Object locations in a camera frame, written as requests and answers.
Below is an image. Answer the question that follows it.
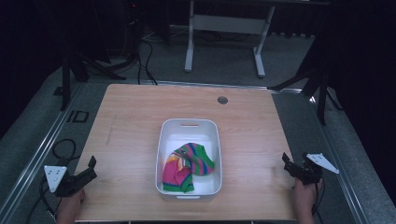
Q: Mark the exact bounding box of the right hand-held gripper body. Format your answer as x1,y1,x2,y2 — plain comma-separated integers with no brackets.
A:
290,152,340,186

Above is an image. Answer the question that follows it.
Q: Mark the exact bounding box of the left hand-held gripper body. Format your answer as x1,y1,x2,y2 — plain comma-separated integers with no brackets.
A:
43,164,94,198

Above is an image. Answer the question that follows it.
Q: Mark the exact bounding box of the pink striped sock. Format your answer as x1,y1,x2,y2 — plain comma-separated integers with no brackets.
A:
162,153,195,193

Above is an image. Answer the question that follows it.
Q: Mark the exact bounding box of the green striped sock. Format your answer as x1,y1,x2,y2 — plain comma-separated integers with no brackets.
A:
173,142,216,176

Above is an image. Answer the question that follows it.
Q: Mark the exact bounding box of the white plastic basket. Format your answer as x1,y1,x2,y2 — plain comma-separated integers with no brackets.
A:
154,118,223,201

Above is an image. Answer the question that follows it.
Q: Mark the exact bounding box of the person's left hand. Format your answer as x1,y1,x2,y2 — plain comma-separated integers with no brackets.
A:
56,189,86,217

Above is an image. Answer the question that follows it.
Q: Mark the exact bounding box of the person's right hand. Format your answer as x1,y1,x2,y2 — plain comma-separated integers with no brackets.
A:
291,178,323,209

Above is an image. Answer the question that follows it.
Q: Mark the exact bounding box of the black tripod stand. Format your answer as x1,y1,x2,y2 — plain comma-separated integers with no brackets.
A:
268,63,344,126
52,49,139,112

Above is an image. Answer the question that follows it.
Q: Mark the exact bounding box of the aluminium floor rail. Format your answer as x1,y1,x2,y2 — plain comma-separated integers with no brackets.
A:
306,94,370,224
0,81,88,222

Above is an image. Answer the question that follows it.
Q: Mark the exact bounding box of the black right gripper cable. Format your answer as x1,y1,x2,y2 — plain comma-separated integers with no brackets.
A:
311,178,325,224

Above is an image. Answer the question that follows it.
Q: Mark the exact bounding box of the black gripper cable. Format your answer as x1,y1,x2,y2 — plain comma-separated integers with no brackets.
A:
311,178,325,224
25,137,82,224

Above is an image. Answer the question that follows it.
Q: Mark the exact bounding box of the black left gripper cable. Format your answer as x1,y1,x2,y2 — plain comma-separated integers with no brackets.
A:
25,137,82,224

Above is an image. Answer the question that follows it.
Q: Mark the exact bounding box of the black floor cable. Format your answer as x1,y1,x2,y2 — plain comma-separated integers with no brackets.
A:
135,36,159,86

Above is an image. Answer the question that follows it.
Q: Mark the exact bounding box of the white desk frame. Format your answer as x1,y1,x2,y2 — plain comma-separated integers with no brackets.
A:
184,0,276,78

